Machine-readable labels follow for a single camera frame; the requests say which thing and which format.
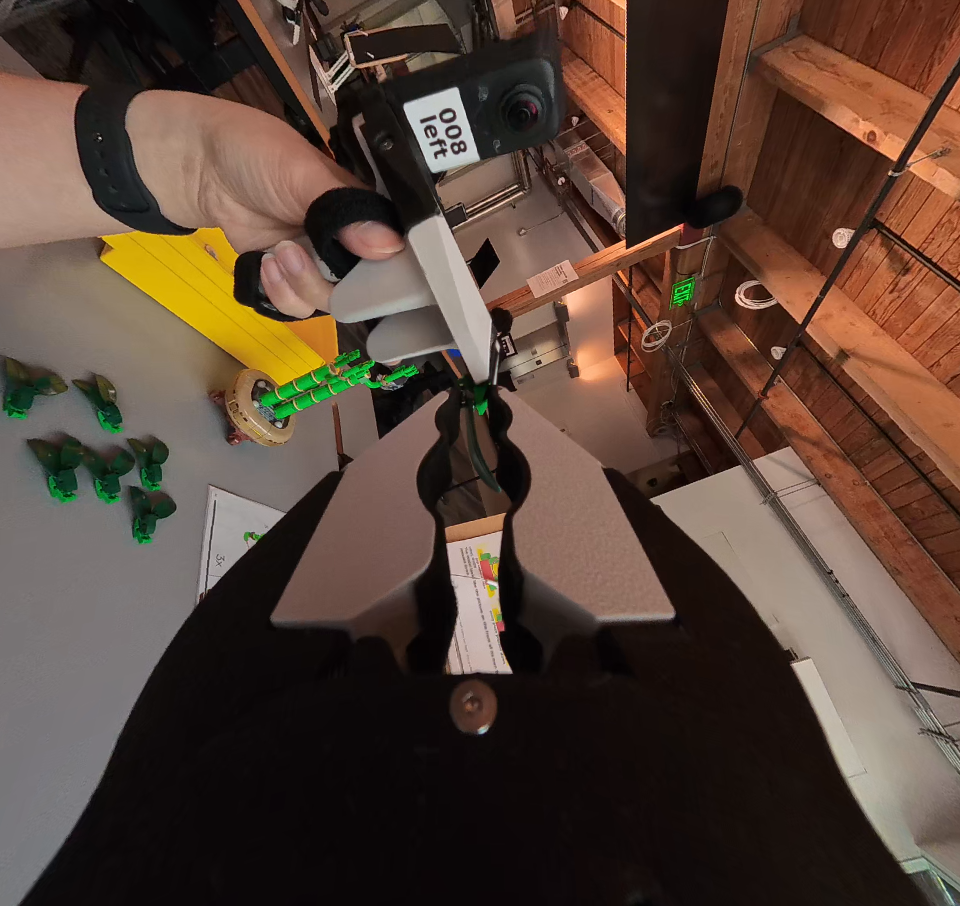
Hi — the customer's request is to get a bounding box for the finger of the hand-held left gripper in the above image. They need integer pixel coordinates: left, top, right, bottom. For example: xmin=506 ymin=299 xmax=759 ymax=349
xmin=405 ymin=216 xmax=502 ymax=390

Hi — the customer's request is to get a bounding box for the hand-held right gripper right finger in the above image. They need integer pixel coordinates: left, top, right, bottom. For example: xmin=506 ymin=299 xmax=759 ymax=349
xmin=491 ymin=390 xmax=676 ymax=666

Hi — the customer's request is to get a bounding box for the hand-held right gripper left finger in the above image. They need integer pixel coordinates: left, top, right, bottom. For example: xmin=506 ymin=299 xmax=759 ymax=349
xmin=270 ymin=388 xmax=460 ymax=673

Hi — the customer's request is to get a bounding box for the dark green brick leaf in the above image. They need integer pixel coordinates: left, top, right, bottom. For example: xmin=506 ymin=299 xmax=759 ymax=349
xmin=459 ymin=396 xmax=505 ymax=496

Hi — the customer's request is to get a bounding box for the white hanging paper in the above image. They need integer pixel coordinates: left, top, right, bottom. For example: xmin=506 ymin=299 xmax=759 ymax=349
xmin=525 ymin=258 xmax=580 ymax=300

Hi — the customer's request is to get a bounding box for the white phone stand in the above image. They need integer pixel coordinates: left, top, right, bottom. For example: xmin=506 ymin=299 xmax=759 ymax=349
xmin=309 ymin=23 xmax=412 ymax=108

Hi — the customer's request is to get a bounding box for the hanging poster board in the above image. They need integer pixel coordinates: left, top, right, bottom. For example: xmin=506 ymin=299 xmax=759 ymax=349
xmin=442 ymin=513 xmax=517 ymax=676

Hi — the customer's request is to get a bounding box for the building instruction booklet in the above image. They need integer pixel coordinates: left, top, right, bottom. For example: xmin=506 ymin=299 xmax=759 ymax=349
xmin=195 ymin=484 xmax=288 ymax=607

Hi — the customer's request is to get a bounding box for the green toy bamboo model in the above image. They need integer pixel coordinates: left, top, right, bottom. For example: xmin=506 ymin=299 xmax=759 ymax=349
xmin=208 ymin=349 xmax=421 ymax=448

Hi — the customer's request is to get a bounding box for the wooden background table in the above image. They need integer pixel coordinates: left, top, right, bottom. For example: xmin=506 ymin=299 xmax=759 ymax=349
xmin=201 ymin=0 xmax=336 ymax=151

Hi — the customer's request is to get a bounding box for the black round fixture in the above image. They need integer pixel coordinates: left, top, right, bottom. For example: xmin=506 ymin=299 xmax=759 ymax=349
xmin=682 ymin=186 xmax=745 ymax=231

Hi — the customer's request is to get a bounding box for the yellow plastic bin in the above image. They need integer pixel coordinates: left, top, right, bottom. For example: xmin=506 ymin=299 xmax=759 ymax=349
xmin=99 ymin=227 xmax=340 ymax=387

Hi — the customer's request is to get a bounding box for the pile of green brick pieces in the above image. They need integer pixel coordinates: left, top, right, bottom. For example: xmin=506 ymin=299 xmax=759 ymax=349
xmin=0 ymin=354 xmax=179 ymax=546

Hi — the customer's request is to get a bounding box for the black wristband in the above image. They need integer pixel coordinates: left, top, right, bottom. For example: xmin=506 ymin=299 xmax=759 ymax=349
xmin=73 ymin=84 xmax=200 ymax=237

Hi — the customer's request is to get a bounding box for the silver air duct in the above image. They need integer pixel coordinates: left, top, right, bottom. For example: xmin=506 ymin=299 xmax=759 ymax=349
xmin=553 ymin=129 xmax=630 ymax=240

